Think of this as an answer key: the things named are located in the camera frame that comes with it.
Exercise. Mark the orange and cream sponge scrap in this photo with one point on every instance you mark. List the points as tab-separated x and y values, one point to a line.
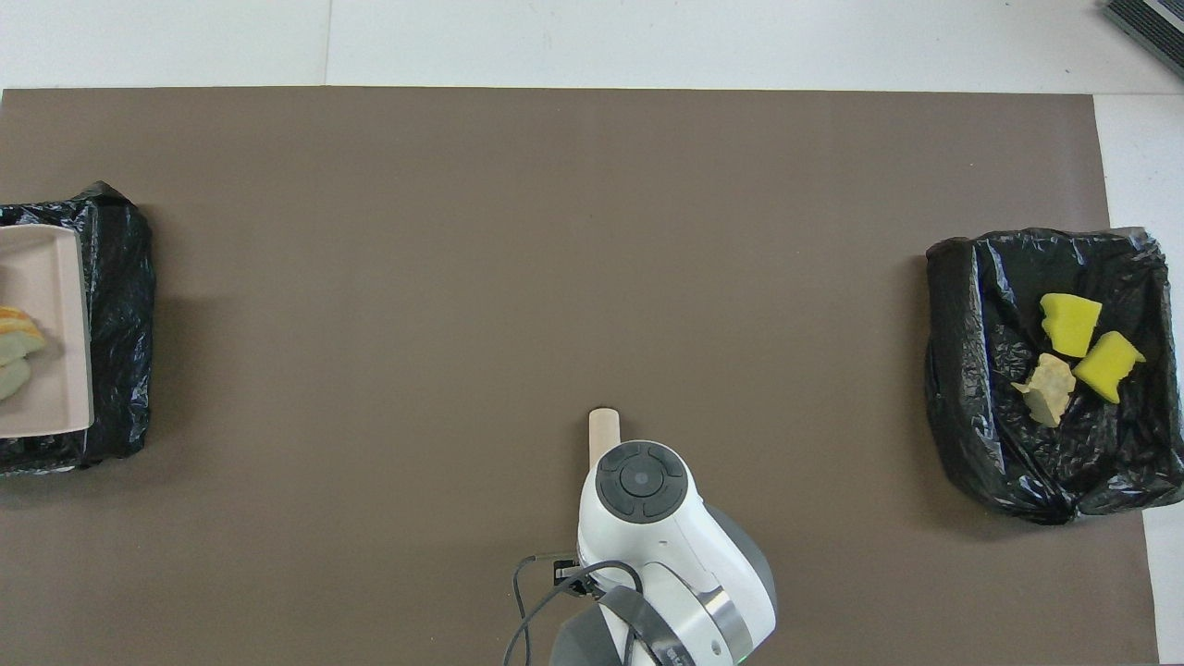
1047	388

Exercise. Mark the bin with black bag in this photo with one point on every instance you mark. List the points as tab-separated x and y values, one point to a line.
1008	462
120	324

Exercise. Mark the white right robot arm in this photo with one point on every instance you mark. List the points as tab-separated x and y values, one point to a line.
666	546

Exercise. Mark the beige hand brush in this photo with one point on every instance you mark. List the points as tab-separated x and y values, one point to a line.
603	433

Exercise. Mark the dark grey slatted object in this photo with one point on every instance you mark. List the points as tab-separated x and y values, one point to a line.
1152	23

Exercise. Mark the brown sponge chunk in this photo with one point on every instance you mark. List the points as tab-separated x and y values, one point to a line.
17	320

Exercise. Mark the pale yellow-green sponge chunk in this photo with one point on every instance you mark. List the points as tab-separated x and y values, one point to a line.
18	346

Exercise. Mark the brown table mat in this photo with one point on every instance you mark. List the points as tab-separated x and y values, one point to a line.
462	277

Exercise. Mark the green and yellow sponge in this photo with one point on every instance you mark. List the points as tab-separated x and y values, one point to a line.
1110	365

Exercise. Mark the notched yellow sponge piece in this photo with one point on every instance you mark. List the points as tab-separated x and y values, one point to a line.
1073	324

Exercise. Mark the beige plastic dustpan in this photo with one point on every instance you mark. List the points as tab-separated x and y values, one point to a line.
55	324

